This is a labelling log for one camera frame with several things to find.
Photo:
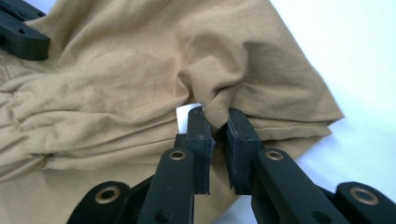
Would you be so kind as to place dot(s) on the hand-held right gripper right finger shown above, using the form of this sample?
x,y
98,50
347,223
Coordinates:
x,y
274,183

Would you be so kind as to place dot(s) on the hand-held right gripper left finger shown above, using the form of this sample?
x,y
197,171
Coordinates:
x,y
174,183

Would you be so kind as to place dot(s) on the tan pants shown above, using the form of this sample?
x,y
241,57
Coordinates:
x,y
124,77

